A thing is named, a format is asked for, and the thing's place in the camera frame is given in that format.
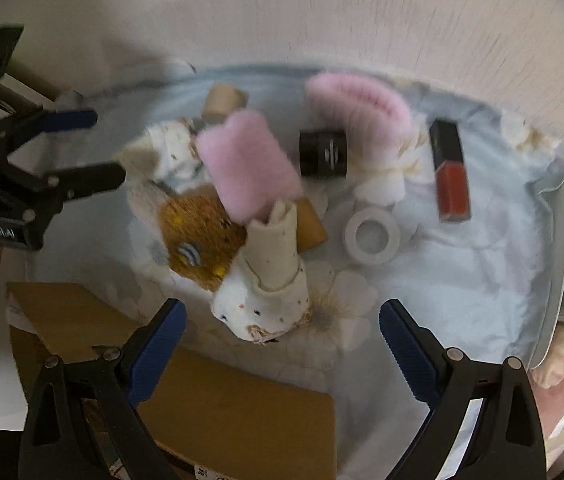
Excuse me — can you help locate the pink fluffy sock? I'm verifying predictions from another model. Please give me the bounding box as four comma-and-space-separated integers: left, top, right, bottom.
306, 72, 415, 148
196, 110, 305, 223

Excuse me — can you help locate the white tape roll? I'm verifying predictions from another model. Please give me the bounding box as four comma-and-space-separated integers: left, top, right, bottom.
344, 206, 403, 266

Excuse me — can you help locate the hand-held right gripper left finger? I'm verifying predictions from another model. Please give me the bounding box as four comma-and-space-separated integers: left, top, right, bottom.
17, 298, 187, 480

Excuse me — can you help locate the pink pig plush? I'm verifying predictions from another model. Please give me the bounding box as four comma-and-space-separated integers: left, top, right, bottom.
529, 321, 564, 466

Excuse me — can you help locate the brown and white plush toy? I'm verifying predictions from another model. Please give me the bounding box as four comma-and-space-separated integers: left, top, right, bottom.
121, 145, 249, 292

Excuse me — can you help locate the black cosmetic jar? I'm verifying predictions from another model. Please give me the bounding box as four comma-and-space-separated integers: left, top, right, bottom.
298, 130, 350, 179

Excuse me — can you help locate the red lip gloss tube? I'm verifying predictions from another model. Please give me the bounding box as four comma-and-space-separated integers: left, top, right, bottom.
429, 119, 472, 223

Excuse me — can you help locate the beige sofa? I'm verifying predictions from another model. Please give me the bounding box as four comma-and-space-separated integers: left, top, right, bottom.
0, 60, 70, 113

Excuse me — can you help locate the cardboard box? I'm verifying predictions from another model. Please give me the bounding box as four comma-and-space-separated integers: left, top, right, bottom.
7, 280, 337, 480

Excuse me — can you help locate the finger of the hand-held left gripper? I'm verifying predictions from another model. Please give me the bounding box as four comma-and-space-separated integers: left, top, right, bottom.
9, 160, 127, 222
0, 108, 99, 161

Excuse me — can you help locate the cardboard tube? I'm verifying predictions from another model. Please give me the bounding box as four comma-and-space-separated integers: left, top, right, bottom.
203, 84, 249, 123

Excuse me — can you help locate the brown cardboard block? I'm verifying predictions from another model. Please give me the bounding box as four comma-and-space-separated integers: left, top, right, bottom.
294, 197, 327, 256

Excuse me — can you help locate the white desktop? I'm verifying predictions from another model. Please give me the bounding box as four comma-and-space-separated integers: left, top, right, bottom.
526, 180, 564, 368

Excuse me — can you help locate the white dotted sock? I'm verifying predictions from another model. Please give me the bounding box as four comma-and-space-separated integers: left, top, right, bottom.
212, 199, 313, 345
144, 119, 207, 193

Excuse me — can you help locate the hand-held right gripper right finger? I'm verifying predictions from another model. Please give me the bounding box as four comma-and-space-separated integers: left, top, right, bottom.
379, 298, 547, 480

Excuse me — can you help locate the blue floral cloth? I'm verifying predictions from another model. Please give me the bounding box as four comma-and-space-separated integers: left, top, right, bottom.
27, 62, 564, 480

